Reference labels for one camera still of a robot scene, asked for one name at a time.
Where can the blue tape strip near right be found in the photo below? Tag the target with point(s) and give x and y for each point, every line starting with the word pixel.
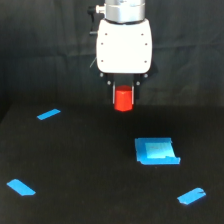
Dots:
pixel 191 196

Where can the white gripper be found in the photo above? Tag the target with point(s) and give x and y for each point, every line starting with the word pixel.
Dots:
pixel 123 49

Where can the blue tape square marker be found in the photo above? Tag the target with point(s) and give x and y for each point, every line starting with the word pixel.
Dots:
pixel 155 151

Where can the red hexagonal block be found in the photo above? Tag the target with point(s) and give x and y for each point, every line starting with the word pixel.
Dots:
pixel 123 98

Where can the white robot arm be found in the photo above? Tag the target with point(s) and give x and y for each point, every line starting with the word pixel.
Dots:
pixel 121 12

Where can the blue tape strip near left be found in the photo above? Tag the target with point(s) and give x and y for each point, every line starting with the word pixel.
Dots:
pixel 21 188

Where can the blue tape strip far left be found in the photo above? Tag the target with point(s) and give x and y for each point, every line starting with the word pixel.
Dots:
pixel 48 114

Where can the black backdrop curtain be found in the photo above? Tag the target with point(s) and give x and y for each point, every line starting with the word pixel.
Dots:
pixel 46 53

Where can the blue tape strip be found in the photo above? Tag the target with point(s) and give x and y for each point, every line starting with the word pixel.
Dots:
pixel 21 188
pixel 48 114
pixel 191 196

